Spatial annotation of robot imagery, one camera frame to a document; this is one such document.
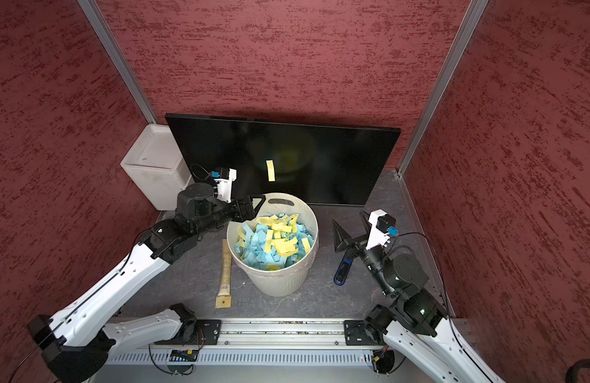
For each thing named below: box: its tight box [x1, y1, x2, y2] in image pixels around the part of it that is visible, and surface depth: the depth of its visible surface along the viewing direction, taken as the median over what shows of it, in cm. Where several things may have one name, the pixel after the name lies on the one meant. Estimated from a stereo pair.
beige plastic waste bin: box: [226, 193, 320, 298], surface depth 74 cm
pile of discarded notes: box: [235, 213, 315, 270], surface depth 73 cm
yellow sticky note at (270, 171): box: [265, 159, 276, 182], surface depth 73 cm
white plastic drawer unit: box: [120, 123, 194, 211], surface depth 93 cm
